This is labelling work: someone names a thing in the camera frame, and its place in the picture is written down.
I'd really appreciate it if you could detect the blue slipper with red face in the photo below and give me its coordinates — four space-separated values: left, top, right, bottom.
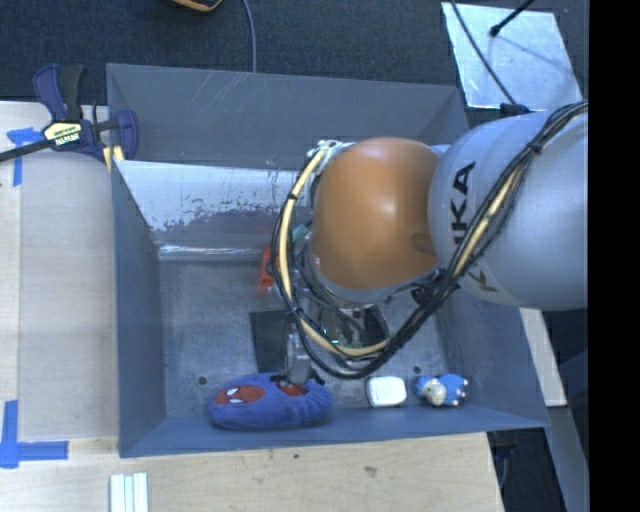
207 371 335 432

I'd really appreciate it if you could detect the small white case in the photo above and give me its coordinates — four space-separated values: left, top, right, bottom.
365 375 409 409

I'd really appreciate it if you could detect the small orange object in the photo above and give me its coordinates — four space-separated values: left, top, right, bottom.
257 246 279 290

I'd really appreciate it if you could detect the blue toy animal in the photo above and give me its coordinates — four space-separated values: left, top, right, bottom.
413 373 470 408

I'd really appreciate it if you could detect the pale wood board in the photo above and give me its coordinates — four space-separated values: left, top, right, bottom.
16 149 122 443

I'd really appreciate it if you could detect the grey metal bin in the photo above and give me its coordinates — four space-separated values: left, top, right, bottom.
105 63 552 459

